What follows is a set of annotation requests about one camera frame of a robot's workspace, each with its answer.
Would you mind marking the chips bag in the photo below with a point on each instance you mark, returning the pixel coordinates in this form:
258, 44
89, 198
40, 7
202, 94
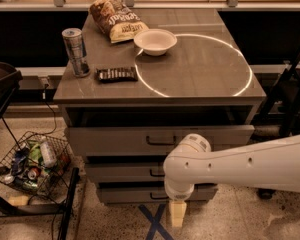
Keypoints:
116, 20

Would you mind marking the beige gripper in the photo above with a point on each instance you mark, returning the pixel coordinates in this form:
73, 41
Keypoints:
178, 193

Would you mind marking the black office chair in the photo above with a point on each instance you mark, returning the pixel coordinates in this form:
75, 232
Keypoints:
285, 93

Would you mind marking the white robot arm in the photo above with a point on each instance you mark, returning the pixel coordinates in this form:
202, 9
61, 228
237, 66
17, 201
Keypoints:
267, 165

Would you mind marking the red white can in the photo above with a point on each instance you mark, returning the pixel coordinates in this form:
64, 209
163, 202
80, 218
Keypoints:
33, 173

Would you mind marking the grey drawer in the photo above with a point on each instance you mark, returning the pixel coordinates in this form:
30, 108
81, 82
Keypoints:
137, 141
125, 172
150, 194

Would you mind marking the wire basket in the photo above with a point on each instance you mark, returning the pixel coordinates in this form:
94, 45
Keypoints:
25, 154

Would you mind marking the grey drawer cabinet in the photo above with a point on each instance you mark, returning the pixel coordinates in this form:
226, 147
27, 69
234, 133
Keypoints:
203, 80

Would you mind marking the silver drink can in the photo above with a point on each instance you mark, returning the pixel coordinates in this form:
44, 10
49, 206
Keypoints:
76, 51

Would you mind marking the dark snack bar packet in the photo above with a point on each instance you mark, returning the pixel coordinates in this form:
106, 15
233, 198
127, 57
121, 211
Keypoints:
118, 74

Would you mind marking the black cart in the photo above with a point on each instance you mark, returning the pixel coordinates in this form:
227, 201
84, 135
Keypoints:
9, 84

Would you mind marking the white bowl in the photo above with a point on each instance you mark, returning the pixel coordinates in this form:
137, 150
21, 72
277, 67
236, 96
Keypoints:
155, 42

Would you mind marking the clear plastic bottle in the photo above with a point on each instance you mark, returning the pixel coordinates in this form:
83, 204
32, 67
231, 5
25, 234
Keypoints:
47, 152

